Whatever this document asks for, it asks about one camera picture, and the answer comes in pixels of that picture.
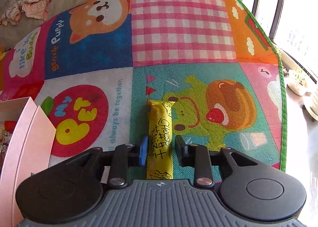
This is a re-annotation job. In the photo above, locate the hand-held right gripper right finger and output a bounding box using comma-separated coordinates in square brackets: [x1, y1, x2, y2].
[175, 136, 286, 188]

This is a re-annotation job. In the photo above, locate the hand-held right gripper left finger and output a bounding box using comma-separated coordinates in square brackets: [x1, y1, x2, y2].
[66, 135, 149, 188]

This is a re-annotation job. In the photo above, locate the yellow cheese stick packet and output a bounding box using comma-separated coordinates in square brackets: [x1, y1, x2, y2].
[146, 100, 176, 181]

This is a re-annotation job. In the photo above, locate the pink cardboard box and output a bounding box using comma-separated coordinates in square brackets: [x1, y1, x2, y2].
[0, 97, 57, 227]

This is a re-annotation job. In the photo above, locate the colourful cartoon play mat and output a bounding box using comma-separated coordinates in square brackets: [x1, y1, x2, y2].
[0, 0, 288, 185]

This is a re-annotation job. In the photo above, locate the white rectangular planter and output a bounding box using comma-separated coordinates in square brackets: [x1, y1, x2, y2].
[287, 68, 314, 96]

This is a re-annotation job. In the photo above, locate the red and white snack packet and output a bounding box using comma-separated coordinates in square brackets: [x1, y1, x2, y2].
[0, 120, 18, 164]

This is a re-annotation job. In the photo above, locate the white round plant pot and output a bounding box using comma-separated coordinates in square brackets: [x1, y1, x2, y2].
[302, 90, 318, 121]

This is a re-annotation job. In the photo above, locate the window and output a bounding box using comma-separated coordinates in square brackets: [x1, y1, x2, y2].
[245, 0, 318, 82]

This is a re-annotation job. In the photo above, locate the pink and white clothes pile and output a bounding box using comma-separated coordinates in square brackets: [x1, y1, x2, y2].
[0, 0, 67, 27]

